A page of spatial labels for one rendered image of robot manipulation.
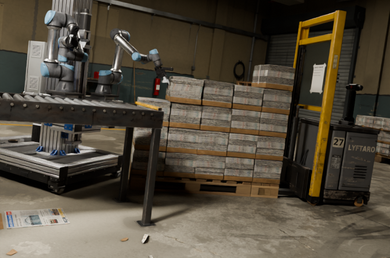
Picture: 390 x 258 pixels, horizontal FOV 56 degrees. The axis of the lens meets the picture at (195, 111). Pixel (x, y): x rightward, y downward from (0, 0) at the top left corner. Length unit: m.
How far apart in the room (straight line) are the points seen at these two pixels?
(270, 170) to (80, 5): 2.36
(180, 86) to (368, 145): 1.94
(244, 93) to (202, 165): 0.78
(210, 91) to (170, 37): 7.47
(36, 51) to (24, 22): 6.02
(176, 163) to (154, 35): 7.44
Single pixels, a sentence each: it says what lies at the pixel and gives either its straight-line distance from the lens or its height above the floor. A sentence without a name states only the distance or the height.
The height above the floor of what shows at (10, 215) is 0.01.
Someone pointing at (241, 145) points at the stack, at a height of 0.49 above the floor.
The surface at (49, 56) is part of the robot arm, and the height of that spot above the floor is 1.09.
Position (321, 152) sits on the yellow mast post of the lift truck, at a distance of 3.65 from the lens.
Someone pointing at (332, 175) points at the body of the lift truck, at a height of 0.30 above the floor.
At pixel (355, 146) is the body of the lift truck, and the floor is 0.60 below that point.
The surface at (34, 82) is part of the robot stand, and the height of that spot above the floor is 0.86.
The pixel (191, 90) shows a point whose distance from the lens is 3.30.
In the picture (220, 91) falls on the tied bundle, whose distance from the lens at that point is 3.39.
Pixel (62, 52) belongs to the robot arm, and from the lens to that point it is 2.95.
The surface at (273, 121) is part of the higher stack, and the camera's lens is 3.59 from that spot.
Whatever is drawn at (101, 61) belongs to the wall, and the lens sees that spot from 9.98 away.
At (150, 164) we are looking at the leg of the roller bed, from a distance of 2.53.
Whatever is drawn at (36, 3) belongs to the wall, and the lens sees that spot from 9.76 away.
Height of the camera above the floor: 0.99
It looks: 4 degrees down
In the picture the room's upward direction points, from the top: 7 degrees clockwise
